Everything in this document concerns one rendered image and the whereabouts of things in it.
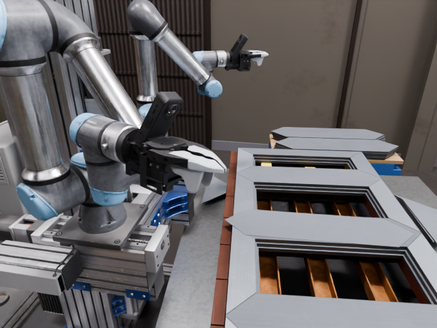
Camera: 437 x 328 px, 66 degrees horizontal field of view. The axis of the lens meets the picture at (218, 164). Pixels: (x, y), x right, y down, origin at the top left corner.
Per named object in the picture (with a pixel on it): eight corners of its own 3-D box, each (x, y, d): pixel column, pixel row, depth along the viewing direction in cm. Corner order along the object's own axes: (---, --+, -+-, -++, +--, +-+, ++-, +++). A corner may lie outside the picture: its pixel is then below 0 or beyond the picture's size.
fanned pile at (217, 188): (229, 176, 212) (229, 170, 210) (225, 211, 177) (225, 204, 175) (209, 175, 213) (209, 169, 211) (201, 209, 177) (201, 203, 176)
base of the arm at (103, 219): (69, 230, 104) (62, 204, 99) (93, 204, 117) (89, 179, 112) (114, 236, 101) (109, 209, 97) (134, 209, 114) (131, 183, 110)
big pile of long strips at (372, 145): (380, 137, 241) (382, 129, 238) (403, 161, 205) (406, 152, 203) (269, 134, 247) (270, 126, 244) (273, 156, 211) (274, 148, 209)
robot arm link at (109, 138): (131, 118, 66) (96, 125, 60) (147, 123, 64) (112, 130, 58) (132, 154, 69) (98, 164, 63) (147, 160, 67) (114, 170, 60)
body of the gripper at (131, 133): (192, 183, 61) (147, 166, 67) (195, 138, 58) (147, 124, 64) (162, 197, 55) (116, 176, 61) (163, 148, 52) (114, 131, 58)
